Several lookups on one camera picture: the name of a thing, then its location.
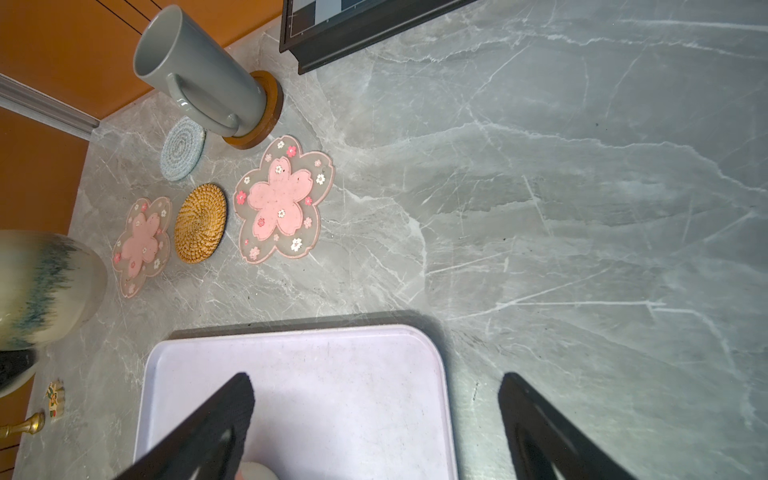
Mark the small brass object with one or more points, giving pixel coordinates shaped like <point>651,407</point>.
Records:
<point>31,425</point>

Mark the blue woven round coaster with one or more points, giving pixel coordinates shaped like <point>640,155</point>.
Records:
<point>182,149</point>

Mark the lilac mug cream inside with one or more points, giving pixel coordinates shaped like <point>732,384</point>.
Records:
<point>254,471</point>

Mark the woven rattan round coaster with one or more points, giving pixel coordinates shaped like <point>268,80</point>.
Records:
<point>200,223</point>

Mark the speckled grey mug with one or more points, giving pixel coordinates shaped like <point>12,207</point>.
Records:
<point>177,57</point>

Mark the beige yellow mug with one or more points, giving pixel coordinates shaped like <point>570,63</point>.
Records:
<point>50,285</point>

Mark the lilac plastic tray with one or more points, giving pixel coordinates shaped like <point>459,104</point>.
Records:
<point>347,403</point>

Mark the pink flower silicone coaster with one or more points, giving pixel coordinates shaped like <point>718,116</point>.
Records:
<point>278,201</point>

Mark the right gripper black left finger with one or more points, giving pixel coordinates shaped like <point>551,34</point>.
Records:
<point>209,444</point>

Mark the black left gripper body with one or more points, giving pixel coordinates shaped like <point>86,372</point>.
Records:
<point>17,367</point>

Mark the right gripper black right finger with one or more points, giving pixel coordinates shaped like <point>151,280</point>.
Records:
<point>543,443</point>

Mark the brown wooden round coaster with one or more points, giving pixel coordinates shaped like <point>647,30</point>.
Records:
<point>273,109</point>

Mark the black chessboard box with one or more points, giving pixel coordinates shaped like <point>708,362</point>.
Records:
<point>318,32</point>

